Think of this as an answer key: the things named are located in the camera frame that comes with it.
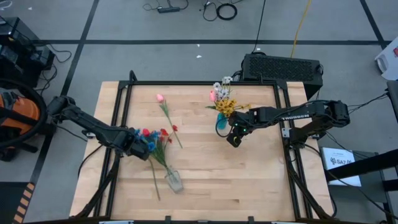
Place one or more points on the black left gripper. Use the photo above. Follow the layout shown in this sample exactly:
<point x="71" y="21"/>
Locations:
<point x="135" y="143"/>

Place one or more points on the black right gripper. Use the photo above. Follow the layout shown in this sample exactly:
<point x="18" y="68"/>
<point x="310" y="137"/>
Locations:
<point x="247" y="119"/>

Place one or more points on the yellow artificial flower bunch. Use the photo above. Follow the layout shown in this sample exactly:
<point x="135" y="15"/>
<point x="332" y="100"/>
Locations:
<point x="226" y="106"/>

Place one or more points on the blue glass vase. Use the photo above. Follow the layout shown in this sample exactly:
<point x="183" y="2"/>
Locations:
<point x="221" y="123"/>

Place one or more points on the white artificial flower bunch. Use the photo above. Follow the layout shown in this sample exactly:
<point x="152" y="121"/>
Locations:
<point x="223" y="92"/>

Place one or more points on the red artificial flower bunch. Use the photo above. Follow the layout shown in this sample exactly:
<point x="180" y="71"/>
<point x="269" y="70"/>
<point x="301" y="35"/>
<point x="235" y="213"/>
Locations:
<point x="174" y="127"/>

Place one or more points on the clear cut-glass vase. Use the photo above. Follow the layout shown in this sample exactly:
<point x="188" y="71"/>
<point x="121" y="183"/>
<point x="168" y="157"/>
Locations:
<point x="174" y="183"/>

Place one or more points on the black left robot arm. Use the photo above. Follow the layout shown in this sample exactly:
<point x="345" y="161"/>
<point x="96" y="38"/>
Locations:
<point x="90" y="124"/>

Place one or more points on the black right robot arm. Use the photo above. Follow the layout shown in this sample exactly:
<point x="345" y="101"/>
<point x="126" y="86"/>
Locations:
<point x="292" y="116"/>

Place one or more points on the pink artificial tulip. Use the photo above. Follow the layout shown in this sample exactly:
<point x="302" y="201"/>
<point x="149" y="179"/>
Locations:
<point x="160" y="98"/>
<point x="213" y="96"/>

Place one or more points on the black computer case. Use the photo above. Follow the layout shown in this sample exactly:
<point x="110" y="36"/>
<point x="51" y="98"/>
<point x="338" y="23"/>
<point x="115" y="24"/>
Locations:
<point x="280" y="68"/>

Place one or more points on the white paper sheet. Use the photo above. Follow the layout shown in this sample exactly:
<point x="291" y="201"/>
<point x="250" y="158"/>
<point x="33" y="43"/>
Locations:
<point x="340" y="165"/>

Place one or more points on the orange vacuum cleaner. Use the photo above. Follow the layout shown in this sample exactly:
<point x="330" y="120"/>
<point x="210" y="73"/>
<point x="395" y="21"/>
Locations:
<point x="21" y="112"/>

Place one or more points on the black side table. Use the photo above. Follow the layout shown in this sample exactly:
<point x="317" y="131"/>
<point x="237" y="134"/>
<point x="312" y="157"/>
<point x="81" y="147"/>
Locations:
<point x="373" y="163"/>

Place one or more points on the black power strip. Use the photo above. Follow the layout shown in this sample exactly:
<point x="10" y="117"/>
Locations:
<point x="168" y="9"/>

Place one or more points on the black equipment stack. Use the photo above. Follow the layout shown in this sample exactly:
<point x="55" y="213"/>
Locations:
<point x="18" y="46"/>

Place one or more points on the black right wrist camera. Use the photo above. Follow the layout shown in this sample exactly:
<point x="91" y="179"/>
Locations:
<point x="234" y="140"/>

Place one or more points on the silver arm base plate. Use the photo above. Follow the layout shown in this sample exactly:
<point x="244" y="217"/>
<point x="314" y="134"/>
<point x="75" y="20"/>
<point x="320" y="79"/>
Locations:
<point x="286" y="132"/>

